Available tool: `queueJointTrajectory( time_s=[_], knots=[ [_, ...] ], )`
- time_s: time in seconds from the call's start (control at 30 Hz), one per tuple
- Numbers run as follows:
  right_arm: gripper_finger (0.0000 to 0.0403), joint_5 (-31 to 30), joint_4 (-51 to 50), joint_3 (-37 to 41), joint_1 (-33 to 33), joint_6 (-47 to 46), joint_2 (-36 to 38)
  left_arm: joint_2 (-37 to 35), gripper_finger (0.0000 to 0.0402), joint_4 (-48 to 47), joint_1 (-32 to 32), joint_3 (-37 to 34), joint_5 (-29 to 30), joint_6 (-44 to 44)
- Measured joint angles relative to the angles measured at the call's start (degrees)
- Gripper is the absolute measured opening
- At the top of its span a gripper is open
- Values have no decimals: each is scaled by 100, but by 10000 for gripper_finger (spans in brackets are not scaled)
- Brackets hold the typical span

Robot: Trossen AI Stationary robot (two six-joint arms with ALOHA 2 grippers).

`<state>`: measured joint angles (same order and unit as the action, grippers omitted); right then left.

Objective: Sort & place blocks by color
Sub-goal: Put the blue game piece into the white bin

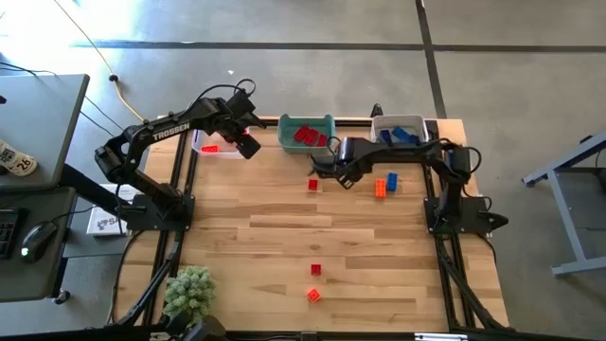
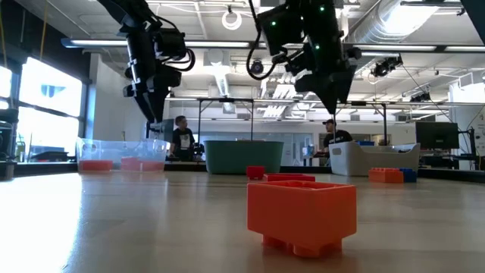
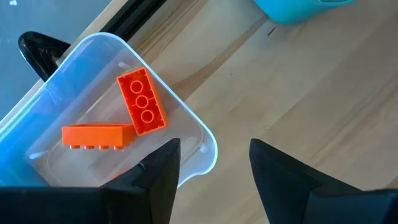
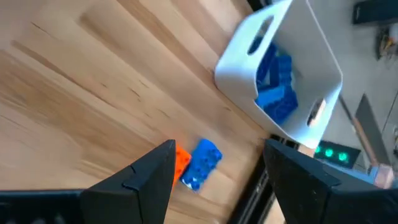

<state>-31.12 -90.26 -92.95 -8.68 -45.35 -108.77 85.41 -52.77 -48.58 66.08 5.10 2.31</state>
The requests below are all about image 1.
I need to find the dark grey desk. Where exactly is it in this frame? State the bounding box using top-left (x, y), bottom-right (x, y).
top-left (0, 187), bottom-right (77, 305)

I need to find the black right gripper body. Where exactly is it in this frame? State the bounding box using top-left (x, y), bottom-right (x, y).
top-left (310, 136), bottom-right (376, 184)

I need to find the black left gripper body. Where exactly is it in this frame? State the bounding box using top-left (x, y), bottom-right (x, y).
top-left (214, 91), bottom-right (267, 142)

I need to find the black floor cable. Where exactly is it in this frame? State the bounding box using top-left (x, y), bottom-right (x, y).
top-left (0, 60), bottom-right (61, 80)

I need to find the white printed booklet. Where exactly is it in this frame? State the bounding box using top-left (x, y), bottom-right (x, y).
top-left (86, 206), bottom-right (130, 237)

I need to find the green artificial plant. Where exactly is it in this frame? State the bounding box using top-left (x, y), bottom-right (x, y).
top-left (162, 265), bottom-right (217, 325)

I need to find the white paper sheet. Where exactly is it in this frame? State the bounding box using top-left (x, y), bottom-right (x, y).
top-left (116, 184), bottom-right (143, 205)

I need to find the white plastic bin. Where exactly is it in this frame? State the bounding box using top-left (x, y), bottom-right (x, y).
top-left (370, 114), bottom-right (431, 146)

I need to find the yellow floor cable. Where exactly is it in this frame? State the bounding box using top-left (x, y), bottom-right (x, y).
top-left (50, 0), bottom-right (156, 133)

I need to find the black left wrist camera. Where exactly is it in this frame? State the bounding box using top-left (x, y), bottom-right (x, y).
top-left (235, 134), bottom-right (262, 161)

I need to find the black keyboard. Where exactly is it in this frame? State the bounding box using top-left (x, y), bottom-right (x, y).
top-left (0, 207), bottom-right (24, 260)

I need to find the clear plastic bin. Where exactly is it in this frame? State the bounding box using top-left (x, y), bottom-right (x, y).
top-left (191, 117), bottom-right (251, 160)

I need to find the black rounded object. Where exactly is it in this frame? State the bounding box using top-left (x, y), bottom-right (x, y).
top-left (165, 311), bottom-right (229, 341)

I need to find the silver aluminium bar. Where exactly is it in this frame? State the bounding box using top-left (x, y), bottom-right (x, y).
top-left (414, 332), bottom-right (470, 341)

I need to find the teal plastic bin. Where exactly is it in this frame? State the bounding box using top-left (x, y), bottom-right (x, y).
top-left (276, 113), bottom-right (337, 155)

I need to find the light grey desk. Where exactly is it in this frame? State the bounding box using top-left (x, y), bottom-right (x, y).
top-left (0, 73), bottom-right (90, 190)

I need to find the black computer mouse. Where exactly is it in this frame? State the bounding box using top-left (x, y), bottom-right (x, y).
top-left (20, 221), bottom-right (59, 264)

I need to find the grey metal table frame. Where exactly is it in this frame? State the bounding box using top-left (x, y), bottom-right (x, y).
top-left (522, 132), bottom-right (606, 278)

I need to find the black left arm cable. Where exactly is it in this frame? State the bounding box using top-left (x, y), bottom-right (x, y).
top-left (191, 78), bottom-right (257, 113)

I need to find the white printed cup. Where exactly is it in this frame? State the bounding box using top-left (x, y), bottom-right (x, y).
top-left (0, 139), bottom-right (38, 177)

